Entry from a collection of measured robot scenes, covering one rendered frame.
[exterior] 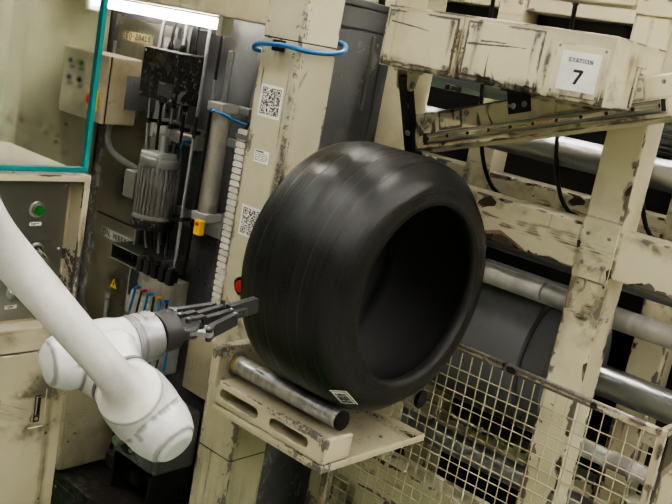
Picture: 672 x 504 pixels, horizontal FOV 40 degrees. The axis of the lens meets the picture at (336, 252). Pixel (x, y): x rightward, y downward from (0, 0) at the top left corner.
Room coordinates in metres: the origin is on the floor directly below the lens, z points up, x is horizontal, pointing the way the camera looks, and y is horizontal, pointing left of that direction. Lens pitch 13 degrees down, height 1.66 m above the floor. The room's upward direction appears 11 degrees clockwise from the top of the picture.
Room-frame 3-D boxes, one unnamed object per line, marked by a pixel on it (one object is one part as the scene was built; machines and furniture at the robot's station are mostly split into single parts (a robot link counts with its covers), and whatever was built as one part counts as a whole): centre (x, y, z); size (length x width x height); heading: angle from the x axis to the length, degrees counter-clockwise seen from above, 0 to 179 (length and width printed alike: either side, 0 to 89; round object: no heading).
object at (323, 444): (1.94, 0.05, 0.83); 0.36 x 0.09 x 0.06; 50
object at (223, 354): (2.16, 0.10, 0.90); 0.40 x 0.03 x 0.10; 140
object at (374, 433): (2.04, -0.04, 0.80); 0.37 x 0.36 x 0.02; 140
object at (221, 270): (2.23, 0.26, 1.19); 0.05 x 0.04 x 0.48; 140
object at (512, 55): (2.19, -0.32, 1.71); 0.61 x 0.25 x 0.15; 50
